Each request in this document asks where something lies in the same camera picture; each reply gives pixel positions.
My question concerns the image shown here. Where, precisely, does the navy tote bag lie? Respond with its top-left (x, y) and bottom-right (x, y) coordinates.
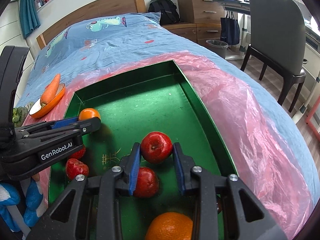
top-left (220, 11), bottom-right (240, 46)

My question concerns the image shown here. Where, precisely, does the green bok choy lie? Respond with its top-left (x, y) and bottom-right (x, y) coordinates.
top-left (12, 101), bottom-right (35, 127)

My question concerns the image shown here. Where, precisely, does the small orange mandarin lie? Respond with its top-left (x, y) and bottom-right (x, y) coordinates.
top-left (78, 108), bottom-right (101, 121)

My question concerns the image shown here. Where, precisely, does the grey desk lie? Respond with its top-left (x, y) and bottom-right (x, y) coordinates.
top-left (213, 0), bottom-right (250, 15)

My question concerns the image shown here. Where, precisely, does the dark plum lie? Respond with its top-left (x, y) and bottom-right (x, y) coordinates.
top-left (216, 195), bottom-right (222, 214)

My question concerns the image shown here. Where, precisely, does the low wooden nightstand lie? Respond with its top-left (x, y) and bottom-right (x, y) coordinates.
top-left (162, 22), bottom-right (221, 47)

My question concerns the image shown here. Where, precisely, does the wooden headboard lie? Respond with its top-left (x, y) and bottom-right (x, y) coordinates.
top-left (36, 0), bottom-right (146, 49)

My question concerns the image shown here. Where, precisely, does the orange oval dish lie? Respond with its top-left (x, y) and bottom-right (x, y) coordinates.
top-left (29, 83), bottom-right (66, 119)

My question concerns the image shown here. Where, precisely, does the blue white gloved hand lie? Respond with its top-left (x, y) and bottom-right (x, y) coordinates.
top-left (1, 177), bottom-right (47, 233)

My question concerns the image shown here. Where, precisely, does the white wardrobe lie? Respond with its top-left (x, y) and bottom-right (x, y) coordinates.
top-left (0, 1), bottom-right (34, 105)

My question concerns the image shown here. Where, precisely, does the large orange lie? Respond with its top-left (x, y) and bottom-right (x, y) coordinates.
top-left (144, 212), bottom-right (193, 240)

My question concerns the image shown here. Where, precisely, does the orange carrot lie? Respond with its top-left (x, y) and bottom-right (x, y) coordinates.
top-left (40, 74), bottom-right (61, 107)

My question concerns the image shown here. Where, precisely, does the grey waste bin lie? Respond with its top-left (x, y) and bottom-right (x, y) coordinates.
top-left (206, 39), bottom-right (228, 59)

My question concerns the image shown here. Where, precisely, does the grey chair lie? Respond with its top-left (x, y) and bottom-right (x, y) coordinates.
top-left (240, 0), bottom-right (306, 112)

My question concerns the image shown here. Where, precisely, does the teal curtain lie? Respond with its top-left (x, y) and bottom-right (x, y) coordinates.
top-left (19, 0), bottom-right (41, 39)

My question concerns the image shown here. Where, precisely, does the small red fruit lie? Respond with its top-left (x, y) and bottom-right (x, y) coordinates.
top-left (68, 146), bottom-right (86, 160)

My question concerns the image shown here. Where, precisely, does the blue cartoon bed sheet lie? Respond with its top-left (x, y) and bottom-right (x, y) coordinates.
top-left (17, 13), bottom-right (319, 203)

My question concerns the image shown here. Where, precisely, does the pink plastic sheet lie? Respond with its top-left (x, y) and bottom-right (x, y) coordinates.
top-left (23, 51), bottom-right (319, 239)

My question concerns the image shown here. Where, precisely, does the small red apple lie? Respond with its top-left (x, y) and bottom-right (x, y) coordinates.
top-left (66, 158), bottom-right (89, 180)

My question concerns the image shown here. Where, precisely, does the wooden drawer cabinet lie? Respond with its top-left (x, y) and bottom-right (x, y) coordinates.
top-left (177, 0), bottom-right (225, 24)

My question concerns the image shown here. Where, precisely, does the black backpack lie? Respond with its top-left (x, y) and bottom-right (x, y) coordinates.
top-left (148, 0), bottom-right (180, 25)

